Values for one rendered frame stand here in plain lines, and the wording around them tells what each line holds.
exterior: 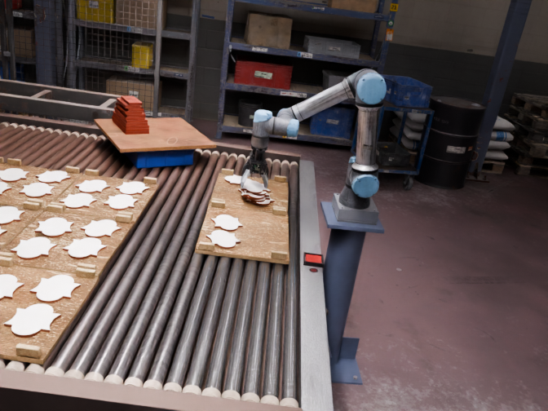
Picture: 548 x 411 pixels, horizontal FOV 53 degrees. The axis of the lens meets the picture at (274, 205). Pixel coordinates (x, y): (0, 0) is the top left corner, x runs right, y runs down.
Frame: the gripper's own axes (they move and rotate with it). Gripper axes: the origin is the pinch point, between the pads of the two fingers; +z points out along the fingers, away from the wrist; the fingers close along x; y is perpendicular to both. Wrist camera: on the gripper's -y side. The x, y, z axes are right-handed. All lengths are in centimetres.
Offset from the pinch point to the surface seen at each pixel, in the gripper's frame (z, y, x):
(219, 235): 5.5, 38.6, -18.0
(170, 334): 8, 97, -37
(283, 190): 6.5, -13.3, 17.3
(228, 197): 6.5, -0.8, -10.6
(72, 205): 5, 18, -75
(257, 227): 6.5, 28.1, -1.6
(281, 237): 6.5, 36.8, 7.1
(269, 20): -37, -404, 70
